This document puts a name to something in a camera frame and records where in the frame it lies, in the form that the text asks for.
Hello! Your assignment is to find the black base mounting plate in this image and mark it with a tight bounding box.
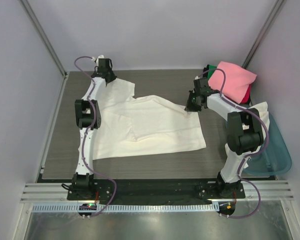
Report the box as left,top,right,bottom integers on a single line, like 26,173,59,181
61,178,246,206

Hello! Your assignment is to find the aluminium frame post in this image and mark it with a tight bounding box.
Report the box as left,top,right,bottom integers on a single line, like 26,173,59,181
18,0,67,78
241,0,287,69

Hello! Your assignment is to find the red folded t shirt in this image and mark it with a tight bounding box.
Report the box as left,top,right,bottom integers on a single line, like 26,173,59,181
240,85,251,104

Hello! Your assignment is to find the aluminium front rail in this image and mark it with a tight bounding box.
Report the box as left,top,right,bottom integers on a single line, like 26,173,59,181
20,180,294,203

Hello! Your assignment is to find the left aluminium frame post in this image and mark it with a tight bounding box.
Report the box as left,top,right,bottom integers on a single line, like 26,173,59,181
18,0,67,78

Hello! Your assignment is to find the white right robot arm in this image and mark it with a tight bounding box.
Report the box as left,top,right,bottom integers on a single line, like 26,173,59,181
185,77,265,189

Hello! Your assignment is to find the green folded t shirt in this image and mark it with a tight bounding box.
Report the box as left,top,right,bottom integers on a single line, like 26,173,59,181
207,64,217,79

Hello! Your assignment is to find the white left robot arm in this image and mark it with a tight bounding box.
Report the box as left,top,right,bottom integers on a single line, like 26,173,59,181
74,55,117,176

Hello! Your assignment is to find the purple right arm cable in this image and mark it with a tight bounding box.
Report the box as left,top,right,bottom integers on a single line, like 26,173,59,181
197,68,270,220

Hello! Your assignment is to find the right aluminium frame post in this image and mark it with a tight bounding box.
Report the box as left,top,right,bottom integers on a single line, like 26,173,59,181
241,0,287,69

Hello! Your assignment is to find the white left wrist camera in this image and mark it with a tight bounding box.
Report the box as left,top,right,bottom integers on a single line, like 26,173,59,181
94,54,105,65

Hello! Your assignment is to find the pink folded t shirt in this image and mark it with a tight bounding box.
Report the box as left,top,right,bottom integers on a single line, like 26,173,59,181
216,61,257,104

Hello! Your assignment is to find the white slotted cable duct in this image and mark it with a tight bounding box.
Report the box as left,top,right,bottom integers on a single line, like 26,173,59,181
32,202,219,213

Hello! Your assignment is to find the white crumpled t shirt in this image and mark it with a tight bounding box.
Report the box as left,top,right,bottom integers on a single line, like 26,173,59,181
248,101,270,129

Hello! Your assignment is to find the white t shirt red print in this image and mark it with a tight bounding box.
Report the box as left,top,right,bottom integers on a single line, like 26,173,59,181
78,77,207,162

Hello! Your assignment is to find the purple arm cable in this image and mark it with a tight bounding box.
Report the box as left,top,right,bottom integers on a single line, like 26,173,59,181
74,55,117,217
197,68,270,220

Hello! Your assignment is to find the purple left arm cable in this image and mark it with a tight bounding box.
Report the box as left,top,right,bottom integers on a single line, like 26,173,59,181
74,55,117,217

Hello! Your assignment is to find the black folded t shirt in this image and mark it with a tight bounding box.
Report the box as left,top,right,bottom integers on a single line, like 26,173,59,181
202,64,210,77

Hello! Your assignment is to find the blue plastic basket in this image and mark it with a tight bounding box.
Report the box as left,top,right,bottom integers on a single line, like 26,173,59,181
224,109,293,177

